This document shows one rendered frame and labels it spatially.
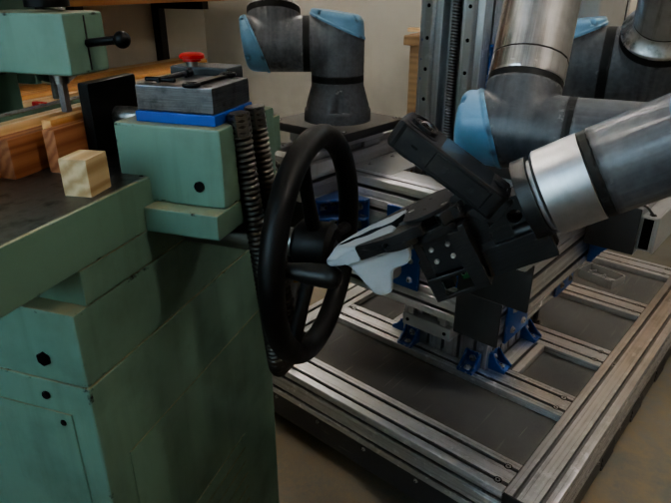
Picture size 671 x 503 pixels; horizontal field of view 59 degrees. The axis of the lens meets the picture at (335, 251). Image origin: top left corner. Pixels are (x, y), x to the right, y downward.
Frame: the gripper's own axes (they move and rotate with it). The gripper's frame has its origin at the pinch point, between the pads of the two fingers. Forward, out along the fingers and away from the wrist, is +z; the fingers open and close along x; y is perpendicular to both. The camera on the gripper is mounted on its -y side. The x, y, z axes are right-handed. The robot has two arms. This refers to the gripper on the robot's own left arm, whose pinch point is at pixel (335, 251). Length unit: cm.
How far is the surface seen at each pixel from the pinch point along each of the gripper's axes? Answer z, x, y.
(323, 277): 1.6, -2.0, 1.5
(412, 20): 54, 340, -34
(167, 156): 14.7, 3.5, -16.4
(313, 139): -0.1, 7.5, -10.5
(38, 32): 24.3, 7.0, -35.8
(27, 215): 21.5, -10.7, -17.3
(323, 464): 61, 54, 64
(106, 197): 18.5, -3.8, -15.4
